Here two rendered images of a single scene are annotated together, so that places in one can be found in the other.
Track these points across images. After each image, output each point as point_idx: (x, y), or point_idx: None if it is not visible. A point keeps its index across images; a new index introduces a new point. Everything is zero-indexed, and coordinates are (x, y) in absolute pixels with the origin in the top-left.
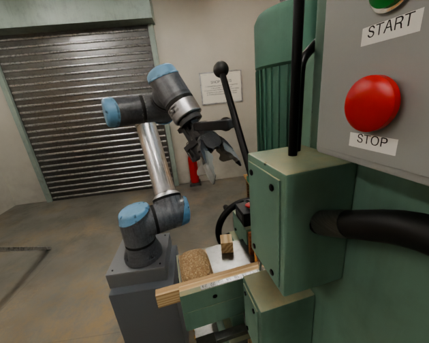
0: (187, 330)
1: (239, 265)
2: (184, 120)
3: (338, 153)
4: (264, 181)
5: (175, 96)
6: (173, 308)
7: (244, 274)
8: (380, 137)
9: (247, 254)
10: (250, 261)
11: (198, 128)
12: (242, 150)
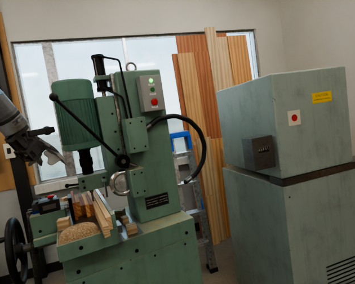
0: (119, 241)
1: (86, 221)
2: (26, 128)
3: (150, 110)
4: (137, 121)
5: (17, 109)
6: None
7: (105, 203)
8: (155, 105)
9: (76, 220)
10: (84, 218)
11: (33, 133)
12: (92, 132)
